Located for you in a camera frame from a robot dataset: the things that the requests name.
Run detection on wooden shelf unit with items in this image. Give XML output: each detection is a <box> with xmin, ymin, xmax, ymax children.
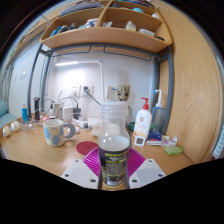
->
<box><xmin>39</xmin><ymin>0</ymin><xmax>174</xmax><ymax>54</ymax></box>

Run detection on bed with teal bedding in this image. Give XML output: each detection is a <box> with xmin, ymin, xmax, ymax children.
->
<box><xmin>0</xmin><ymin>99</ymin><xmax>19</xmax><ymax>129</ymax></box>

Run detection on white plastic bag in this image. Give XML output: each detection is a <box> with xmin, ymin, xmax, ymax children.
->
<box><xmin>91</xmin><ymin>119</ymin><xmax>103</xmax><ymax>138</ymax></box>

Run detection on white bottle with red pump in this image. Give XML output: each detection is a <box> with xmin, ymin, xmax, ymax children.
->
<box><xmin>133</xmin><ymin>97</ymin><xmax>153</xmax><ymax>139</ymax></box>

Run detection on white charger block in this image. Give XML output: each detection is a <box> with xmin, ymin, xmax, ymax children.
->
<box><xmin>62</xmin><ymin>105</ymin><xmax>78</xmax><ymax>123</ymax></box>

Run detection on small white display clock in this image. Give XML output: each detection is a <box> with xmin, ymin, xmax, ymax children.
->
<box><xmin>133</xmin><ymin>135</ymin><xmax>147</xmax><ymax>148</ymax></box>

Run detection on pink and white packet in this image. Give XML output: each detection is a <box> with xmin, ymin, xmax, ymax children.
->
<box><xmin>161</xmin><ymin>134</ymin><xmax>179</xmax><ymax>148</ymax></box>

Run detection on clear plastic drink bottle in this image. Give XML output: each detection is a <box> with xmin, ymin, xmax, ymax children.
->
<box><xmin>97</xmin><ymin>100</ymin><xmax>131</xmax><ymax>191</ymax></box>

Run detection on cream round object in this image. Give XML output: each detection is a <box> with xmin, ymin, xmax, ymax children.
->
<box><xmin>10</xmin><ymin>120</ymin><xmax>22</xmax><ymax>132</ymax></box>
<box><xmin>2</xmin><ymin>126</ymin><xmax>12</xmax><ymax>138</ymax></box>

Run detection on black electric shaver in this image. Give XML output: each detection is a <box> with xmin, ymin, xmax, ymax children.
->
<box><xmin>33</xmin><ymin>96</ymin><xmax>41</xmax><ymax>122</ymax></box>

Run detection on striped white hose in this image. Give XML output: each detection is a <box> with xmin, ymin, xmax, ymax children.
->
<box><xmin>211</xmin><ymin>126</ymin><xmax>224</xmax><ymax>160</ymax></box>

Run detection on blue tube with white cap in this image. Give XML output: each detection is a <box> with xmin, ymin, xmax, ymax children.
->
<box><xmin>21</xmin><ymin>103</ymin><xmax>29</xmax><ymax>125</ymax></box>

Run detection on white power strip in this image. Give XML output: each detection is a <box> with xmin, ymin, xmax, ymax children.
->
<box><xmin>71</xmin><ymin>118</ymin><xmax>101</xmax><ymax>129</ymax></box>

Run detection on white desk lamp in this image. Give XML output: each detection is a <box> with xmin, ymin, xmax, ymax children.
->
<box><xmin>54</xmin><ymin>59</ymin><xmax>105</xmax><ymax>111</ymax></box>

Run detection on cream mug with blue patches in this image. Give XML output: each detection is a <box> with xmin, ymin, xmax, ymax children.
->
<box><xmin>42</xmin><ymin>118</ymin><xmax>77</xmax><ymax>148</ymax></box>

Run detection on blue bottle with white nozzle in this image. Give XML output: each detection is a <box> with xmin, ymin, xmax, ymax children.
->
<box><xmin>151</xmin><ymin>88</ymin><xmax>166</xmax><ymax>133</ymax></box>

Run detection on blue small box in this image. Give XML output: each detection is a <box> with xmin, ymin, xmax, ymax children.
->
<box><xmin>146</xmin><ymin>129</ymin><xmax>163</xmax><ymax>146</ymax></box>

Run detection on wooden loft bed frame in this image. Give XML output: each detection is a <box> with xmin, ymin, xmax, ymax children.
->
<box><xmin>1</xmin><ymin>13</ymin><xmax>56</xmax><ymax>73</ymax></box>

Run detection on tree creature figurine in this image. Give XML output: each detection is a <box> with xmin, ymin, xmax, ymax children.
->
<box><xmin>116</xmin><ymin>84</ymin><xmax>132</xmax><ymax>103</ymax></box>

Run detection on metal cup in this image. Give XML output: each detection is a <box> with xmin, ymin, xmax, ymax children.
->
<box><xmin>52</xmin><ymin>102</ymin><xmax>64</xmax><ymax>120</ymax></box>

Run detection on white wall socket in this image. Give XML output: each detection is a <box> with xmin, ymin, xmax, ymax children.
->
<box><xmin>81</xmin><ymin>84</ymin><xmax>95</xmax><ymax>98</ymax></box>
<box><xmin>69</xmin><ymin>84</ymin><xmax>82</xmax><ymax>98</ymax></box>

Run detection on flat round red coaster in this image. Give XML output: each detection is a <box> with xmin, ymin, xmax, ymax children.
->
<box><xmin>75</xmin><ymin>140</ymin><xmax>100</xmax><ymax>156</ymax></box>

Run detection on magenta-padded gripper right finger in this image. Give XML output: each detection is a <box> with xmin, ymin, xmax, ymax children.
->
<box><xmin>125</xmin><ymin>147</ymin><xmax>167</xmax><ymax>190</ymax></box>

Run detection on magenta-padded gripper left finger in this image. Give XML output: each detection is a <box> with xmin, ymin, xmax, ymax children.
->
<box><xmin>60</xmin><ymin>147</ymin><xmax>102</xmax><ymax>190</ymax></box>

